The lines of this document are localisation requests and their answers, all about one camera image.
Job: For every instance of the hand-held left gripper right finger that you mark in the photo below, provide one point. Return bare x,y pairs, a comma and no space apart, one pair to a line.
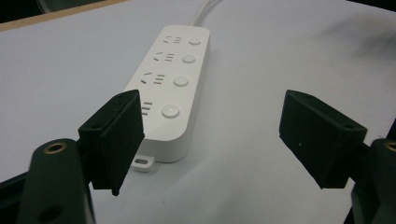
320,140

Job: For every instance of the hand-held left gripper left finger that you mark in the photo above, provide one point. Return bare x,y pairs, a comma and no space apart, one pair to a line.
118,140

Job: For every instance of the white power strip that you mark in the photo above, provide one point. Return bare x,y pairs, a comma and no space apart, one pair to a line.
174,84

